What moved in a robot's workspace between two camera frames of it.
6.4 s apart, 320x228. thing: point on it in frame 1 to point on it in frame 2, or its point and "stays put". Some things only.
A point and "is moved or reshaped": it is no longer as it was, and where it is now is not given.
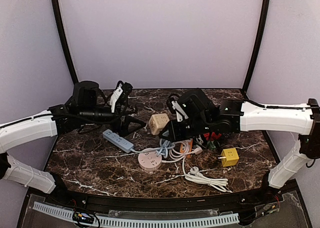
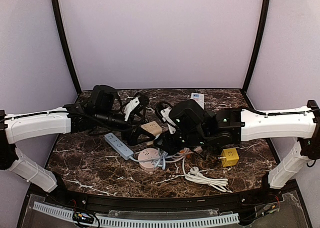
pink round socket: (149, 161) stays put
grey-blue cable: (163, 149) to (159, 162)
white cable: (194, 175) stays put
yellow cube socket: (232, 157) stays put
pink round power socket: (179, 151) stays put
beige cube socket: (156, 122) is moved or reshaped
